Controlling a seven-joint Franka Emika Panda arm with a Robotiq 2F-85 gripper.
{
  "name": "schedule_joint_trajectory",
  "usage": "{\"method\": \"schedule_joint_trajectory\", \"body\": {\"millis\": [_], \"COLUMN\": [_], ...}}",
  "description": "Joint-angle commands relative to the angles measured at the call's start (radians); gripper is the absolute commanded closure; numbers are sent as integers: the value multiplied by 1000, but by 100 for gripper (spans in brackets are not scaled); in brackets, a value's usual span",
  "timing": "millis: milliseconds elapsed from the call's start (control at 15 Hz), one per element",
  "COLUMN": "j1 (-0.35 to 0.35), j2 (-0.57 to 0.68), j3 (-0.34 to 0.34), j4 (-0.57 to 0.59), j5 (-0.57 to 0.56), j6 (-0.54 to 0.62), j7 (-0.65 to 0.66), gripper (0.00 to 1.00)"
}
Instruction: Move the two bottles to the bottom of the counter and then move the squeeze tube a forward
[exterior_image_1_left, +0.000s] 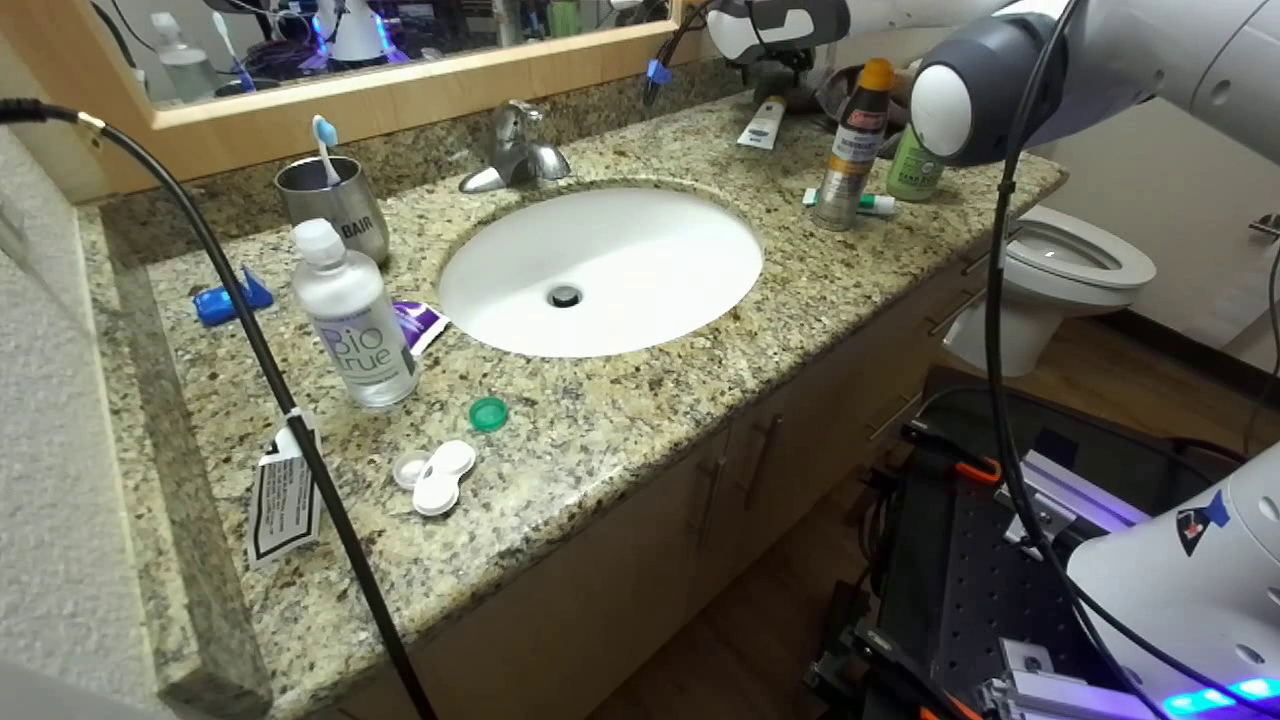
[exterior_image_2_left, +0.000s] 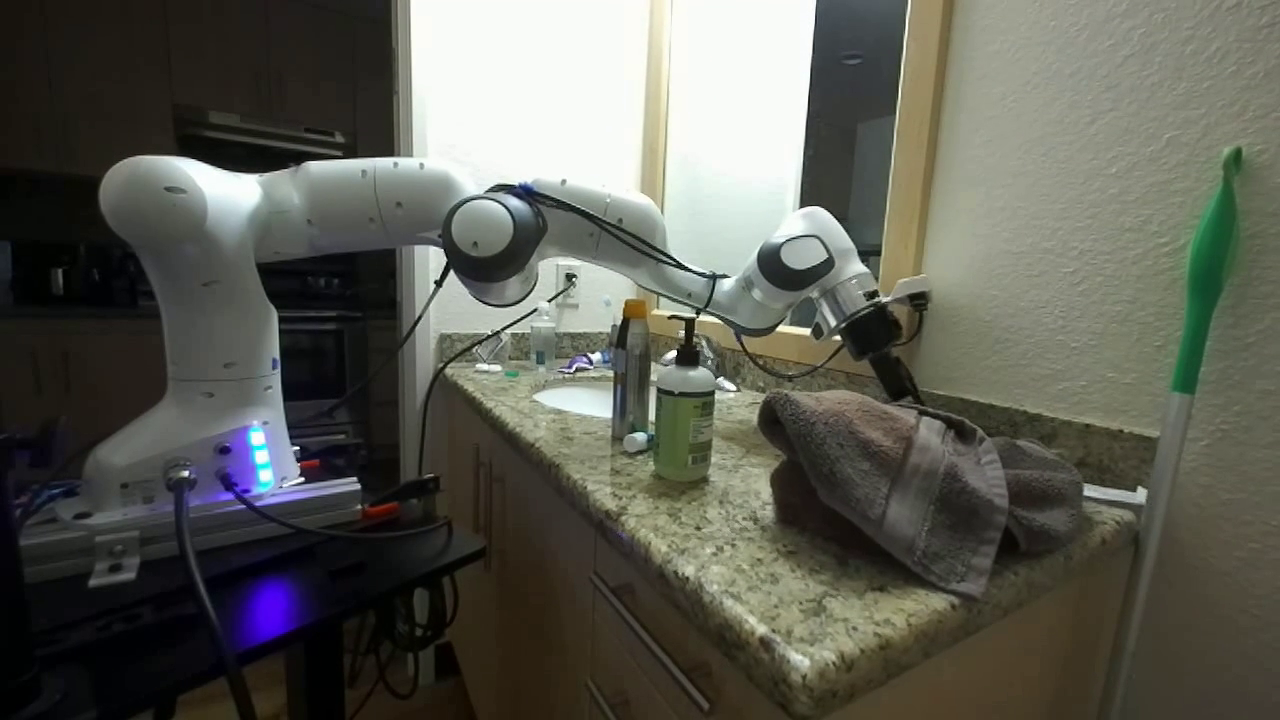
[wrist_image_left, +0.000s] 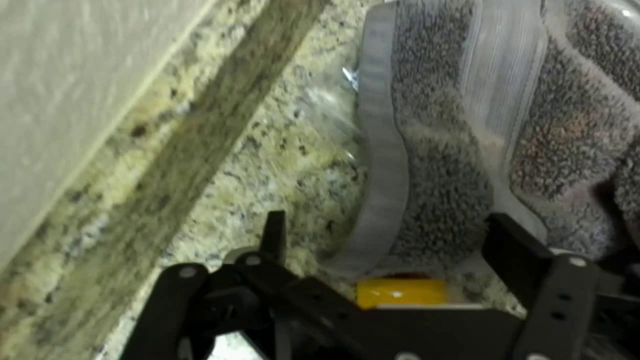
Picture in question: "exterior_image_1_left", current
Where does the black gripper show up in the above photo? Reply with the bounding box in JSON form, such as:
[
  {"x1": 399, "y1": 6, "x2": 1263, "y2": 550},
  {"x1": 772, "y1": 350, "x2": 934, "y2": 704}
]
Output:
[{"x1": 740, "y1": 48, "x2": 811, "y2": 118}]

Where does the green label soap pump bottle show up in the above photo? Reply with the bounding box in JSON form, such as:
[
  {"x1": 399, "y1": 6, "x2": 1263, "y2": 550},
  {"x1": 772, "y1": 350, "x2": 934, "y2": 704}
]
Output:
[{"x1": 885, "y1": 125, "x2": 951, "y2": 206}]

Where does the green toothpaste tube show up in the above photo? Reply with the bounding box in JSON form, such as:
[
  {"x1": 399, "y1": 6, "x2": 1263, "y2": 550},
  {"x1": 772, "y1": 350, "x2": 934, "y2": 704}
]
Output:
[{"x1": 801, "y1": 185, "x2": 904, "y2": 223}]

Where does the white oval sink basin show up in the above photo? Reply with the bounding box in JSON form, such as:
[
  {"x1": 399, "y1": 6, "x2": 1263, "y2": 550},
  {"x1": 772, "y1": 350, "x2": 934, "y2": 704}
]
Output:
[{"x1": 436, "y1": 180, "x2": 767, "y2": 358}]

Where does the chrome sink faucet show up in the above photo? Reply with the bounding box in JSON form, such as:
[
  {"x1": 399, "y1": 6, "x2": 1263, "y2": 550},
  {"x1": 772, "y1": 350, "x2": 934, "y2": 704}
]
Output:
[{"x1": 455, "y1": 98, "x2": 575, "y2": 200}]

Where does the white toilet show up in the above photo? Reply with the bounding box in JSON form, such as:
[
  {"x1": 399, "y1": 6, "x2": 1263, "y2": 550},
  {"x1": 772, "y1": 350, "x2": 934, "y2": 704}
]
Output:
[{"x1": 942, "y1": 194, "x2": 1159, "y2": 380}]

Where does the purple white packet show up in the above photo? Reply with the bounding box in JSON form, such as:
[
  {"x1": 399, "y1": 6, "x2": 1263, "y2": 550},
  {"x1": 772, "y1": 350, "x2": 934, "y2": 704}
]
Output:
[{"x1": 388, "y1": 294, "x2": 455, "y2": 373}]

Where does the green round lens cap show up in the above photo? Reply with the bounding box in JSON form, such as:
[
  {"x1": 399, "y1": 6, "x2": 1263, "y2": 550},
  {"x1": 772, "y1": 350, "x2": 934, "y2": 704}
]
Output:
[{"x1": 463, "y1": 390, "x2": 517, "y2": 437}]

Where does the orange black clamp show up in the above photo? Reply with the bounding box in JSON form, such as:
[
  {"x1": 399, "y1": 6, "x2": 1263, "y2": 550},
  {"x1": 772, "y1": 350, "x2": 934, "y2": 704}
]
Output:
[{"x1": 934, "y1": 449, "x2": 1010, "y2": 492}]

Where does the grey metal cup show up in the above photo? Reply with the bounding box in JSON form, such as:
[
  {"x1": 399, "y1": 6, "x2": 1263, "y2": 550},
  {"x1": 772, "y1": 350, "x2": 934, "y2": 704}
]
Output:
[{"x1": 273, "y1": 152, "x2": 397, "y2": 273}]

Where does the blue white toothbrush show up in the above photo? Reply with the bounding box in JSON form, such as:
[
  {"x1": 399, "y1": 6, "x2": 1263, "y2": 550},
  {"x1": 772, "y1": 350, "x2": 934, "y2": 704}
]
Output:
[{"x1": 308, "y1": 113, "x2": 348, "y2": 191}]

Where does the clear contact solution bottle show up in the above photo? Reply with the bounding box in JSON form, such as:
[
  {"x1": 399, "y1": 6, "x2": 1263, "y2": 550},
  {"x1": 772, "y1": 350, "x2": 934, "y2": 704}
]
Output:
[{"x1": 289, "y1": 215, "x2": 421, "y2": 415}]

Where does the wooden vanity cabinet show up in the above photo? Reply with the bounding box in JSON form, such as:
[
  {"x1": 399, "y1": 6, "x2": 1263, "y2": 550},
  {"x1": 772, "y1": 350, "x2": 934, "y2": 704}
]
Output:
[{"x1": 303, "y1": 223, "x2": 1016, "y2": 720}]

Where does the white contact lens case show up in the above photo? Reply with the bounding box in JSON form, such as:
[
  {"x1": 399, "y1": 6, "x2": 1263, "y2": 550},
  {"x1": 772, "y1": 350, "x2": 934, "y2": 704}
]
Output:
[{"x1": 388, "y1": 437, "x2": 485, "y2": 521}]

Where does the black robot table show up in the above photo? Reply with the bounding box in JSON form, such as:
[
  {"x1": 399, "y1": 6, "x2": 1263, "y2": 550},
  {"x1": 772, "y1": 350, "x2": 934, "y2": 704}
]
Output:
[{"x1": 811, "y1": 383, "x2": 1257, "y2": 720}]

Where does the small blue plastic item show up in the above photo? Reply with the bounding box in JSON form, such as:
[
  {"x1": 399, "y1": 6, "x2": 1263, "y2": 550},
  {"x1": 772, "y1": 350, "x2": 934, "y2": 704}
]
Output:
[{"x1": 188, "y1": 269, "x2": 282, "y2": 332}]

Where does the black cable blue connector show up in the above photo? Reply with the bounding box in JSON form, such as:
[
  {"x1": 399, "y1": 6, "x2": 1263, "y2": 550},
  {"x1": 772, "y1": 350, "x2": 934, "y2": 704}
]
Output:
[{"x1": 642, "y1": 0, "x2": 713, "y2": 109}]

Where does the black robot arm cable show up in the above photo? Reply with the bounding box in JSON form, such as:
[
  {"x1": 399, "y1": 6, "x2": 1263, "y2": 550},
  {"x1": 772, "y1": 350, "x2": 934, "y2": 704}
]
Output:
[{"x1": 981, "y1": 0, "x2": 1280, "y2": 696}]

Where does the metal cabinet door handle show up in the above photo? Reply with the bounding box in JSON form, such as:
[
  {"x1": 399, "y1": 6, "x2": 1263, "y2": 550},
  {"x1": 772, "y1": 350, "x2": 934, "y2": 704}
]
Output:
[
  {"x1": 692, "y1": 443, "x2": 734, "y2": 535},
  {"x1": 745, "y1": 412, "x2": 786, "y2": 511}
]

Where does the wood framed wall mirror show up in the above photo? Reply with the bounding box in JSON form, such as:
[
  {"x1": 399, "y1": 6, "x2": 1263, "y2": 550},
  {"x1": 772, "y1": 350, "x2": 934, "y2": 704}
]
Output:
[{"x1": 0, "y1": 0, "x2": 713, "y2": 191}]

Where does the black power cable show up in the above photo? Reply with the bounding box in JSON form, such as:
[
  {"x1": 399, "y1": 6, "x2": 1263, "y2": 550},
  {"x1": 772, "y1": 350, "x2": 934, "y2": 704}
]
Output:
[{"x1": 0, "y1": 97, "x2": 445, "y2": 720}]

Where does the white cable warning tag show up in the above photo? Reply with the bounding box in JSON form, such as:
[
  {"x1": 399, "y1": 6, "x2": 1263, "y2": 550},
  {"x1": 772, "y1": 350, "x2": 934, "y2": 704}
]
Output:
[{"x1": 250, "y1": 424, "x2": 328, "y2": 568}]

